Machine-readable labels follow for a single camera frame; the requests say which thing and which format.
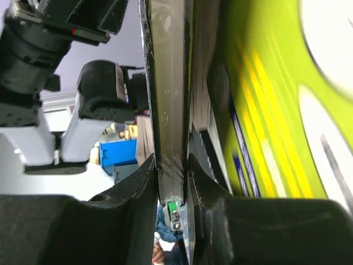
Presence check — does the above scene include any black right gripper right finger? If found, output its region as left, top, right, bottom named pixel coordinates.
left=188, top=155, right=352, bottom=264

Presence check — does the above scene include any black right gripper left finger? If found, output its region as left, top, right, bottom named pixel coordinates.
left=1, top=157, right=158, bottom=264

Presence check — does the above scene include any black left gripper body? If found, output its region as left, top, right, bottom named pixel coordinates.
left=1, top=1, right=128, bottom=94

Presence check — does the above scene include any black Maugham book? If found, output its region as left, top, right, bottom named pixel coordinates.
left=138, top=1, right=194, bottom=205

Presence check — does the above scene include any lime green treehouse book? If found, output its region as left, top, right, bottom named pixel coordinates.
left=194, top=1, right=352, bottom=209

